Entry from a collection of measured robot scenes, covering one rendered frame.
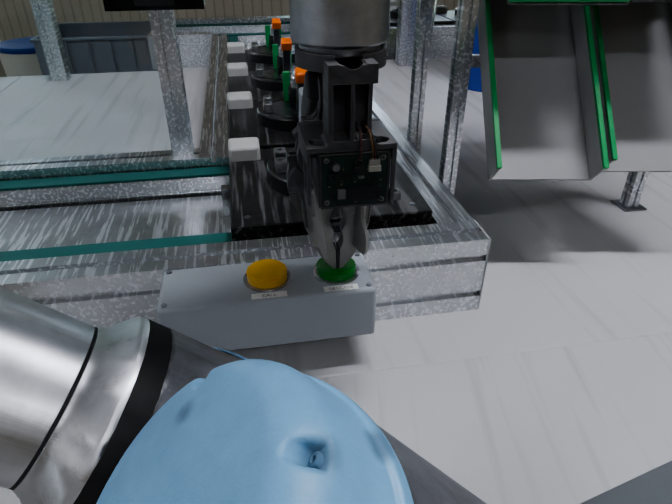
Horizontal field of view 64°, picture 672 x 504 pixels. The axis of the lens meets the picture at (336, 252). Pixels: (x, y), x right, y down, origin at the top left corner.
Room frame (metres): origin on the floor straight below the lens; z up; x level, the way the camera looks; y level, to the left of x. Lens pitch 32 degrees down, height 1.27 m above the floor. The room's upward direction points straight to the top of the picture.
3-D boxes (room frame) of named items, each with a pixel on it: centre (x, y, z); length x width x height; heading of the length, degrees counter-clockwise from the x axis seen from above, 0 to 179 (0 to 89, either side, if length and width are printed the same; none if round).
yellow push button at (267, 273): (0.44, 0.07, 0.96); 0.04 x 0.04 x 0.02
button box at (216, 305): (0.44, 0.07, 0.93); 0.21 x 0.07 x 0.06; 100
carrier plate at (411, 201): (0.67, 0.02, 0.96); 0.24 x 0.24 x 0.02; 10
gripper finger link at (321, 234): (0.43, 0.01, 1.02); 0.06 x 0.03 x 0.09; 10
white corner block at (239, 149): (0.75, 0.14, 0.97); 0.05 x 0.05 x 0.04; 10
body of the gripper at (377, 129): (0.43, 0.00, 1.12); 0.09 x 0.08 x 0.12; 10
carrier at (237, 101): (0.92, 0.07, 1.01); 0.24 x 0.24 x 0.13; 10
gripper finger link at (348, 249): (0.43, -0.02, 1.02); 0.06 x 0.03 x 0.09; 10
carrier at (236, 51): (1.40, 0.15, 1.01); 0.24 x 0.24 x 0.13; 10
